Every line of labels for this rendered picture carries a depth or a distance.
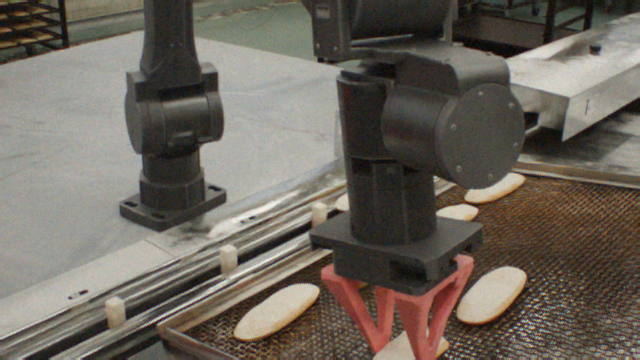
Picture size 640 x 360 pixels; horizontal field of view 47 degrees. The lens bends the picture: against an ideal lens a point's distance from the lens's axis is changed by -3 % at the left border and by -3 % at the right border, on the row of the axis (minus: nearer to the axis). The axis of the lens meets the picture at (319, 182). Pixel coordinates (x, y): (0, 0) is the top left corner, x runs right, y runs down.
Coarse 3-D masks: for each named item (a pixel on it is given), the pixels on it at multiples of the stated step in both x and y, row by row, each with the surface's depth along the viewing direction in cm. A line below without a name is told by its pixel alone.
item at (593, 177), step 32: (448, 192) 86; (512, 192) 84; (544, 192) 83; (576, 192) 82; (608, 192) 80; (512, 224) 75; (544, 224) 74; (576, 224) 73; (608, 224) 72; (320, 256) 72; (576, 256) 66; (608, 256) 65; (256, 288) 67; (544, 288) 61; (608, 288) 60; (192, 320) 62; (352, 320) 60; (448, 320) 58; (512, 320) 57; (544, 320) 56; (576, 320) 56; (192, 352) 57; (224, 352) 55; (256, 352) 57; (288, 352) 56; (352, 352) 55; (544, 352) 52; (576, 352) 52
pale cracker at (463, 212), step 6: (462, 204) 80; (444, 210) 78; (450, 210) 78; (456, 210) 77; (462, 210) 77; (468, 210) 78; (474, 210) 78; (450, 216) 76; (456, 216) 76; (462, 216) 76; (468, 216) 77; (474, 216) 78
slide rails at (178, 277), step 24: (264, 240) 83; (192, 264) 78; (216, 264) 78; (144, 288) 74; (168, 288) 74; (192, 288) 74; (96, 312) 70; (144, 312) 70; (48, 336) 66; (72, 336) 67; (96, 336) 66
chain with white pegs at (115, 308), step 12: (528, 120) 125; (324, 204) 87; (312, 216) 88; (324, 216) 87; (288, 240) 86; (228, 252) 77; (264, 252) 83; (228, 264) 78; (240, 264) 80; (216, 276) 78; (108, 300) 68; (120, 300) 68; (108, 312) 68; (120, 312) 68; (108, 324) 69
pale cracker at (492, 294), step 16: (496, 272) 63; (512, 272) 63; (480, 288) 60; (496, 288) 60; (512, 288) 60; (464, 304) 58; (480, 304) 58; (496, 304) 58; (464, 320) 57; (480, 320) 57
